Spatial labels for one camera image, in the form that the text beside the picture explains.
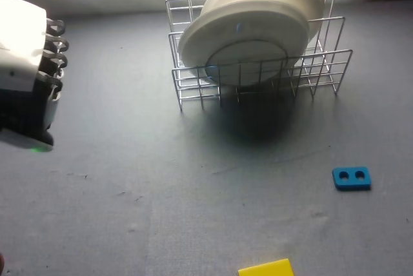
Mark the blue block with two holes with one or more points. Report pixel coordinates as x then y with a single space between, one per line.
351 184

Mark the yellow rectangular block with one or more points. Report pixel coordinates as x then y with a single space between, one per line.
267 269

